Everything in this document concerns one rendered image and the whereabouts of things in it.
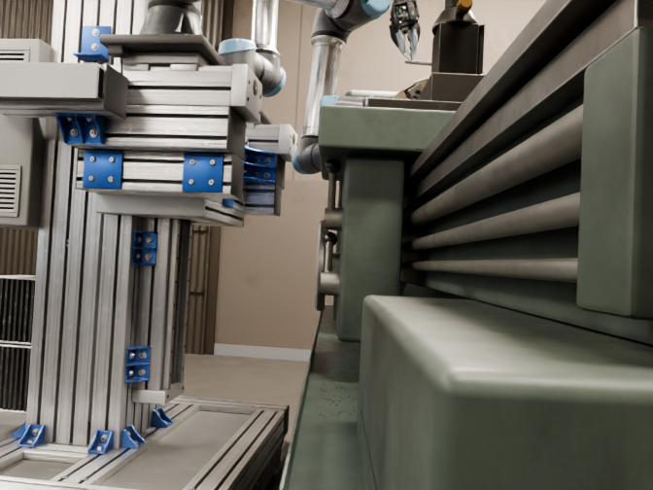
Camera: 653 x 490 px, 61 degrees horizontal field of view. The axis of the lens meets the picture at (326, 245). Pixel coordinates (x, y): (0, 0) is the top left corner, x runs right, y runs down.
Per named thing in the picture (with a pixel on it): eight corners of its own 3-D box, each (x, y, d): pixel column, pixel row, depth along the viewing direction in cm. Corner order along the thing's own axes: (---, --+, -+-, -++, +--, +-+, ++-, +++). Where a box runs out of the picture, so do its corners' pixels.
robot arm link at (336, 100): (319, 133, 139) (321, 99, 139) (362, 135, 139) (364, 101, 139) (318, 125, 131) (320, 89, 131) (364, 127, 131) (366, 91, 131)
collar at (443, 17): (428, 39, 100) (429, 22, 100) (472, 41, 100) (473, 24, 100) (436, 19, 92) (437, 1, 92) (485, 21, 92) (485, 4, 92)
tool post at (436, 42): (429, 94, 100) (431, 40, 100) (471, 96, 99) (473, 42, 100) (437, 81, 92) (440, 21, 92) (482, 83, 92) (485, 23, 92)
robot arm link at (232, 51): (207, 79, 172) (210, 36, 173) (234, 91, 184) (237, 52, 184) (238, 74, 166) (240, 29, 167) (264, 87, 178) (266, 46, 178)
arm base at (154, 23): (123, 40, 118) (126, -6, 119) (154, 65, 133) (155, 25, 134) (191, 40, 117) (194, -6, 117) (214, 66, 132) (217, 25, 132)
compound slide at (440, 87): (411, 133, 108) (412, 107, 108) (463, 135, 108) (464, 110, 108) (429, 103, 88) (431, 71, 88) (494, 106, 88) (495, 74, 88)
